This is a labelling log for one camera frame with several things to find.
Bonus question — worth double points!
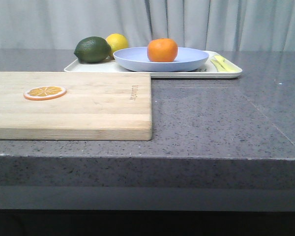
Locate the yellow-green utensil on tray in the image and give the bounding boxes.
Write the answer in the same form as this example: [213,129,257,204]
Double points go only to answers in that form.
[210,55,238,72]

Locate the orange slice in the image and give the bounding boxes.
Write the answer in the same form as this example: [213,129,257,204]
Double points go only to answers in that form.
[23,86,67,101]

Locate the grey curtain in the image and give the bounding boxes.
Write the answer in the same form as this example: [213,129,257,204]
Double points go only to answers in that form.
[0,0,295,52]

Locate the yellow lemon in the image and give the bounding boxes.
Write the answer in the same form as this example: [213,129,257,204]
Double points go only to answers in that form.
[106,33,129,59]

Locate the wooden cutting board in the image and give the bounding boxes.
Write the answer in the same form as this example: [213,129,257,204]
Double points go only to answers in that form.
[0,72,152,141]

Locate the light blue plate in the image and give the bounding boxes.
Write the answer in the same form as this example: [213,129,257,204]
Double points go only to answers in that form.
[114,47,209,72]

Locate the whole orange fruit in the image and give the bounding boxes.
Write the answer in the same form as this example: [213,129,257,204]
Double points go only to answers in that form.
[147,38,178,62]

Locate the cream white tray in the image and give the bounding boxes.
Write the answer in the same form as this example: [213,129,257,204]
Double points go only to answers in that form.
[64,51,242,79]

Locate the green lime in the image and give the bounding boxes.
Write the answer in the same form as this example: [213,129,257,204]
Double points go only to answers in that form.
[74,36,111,63]

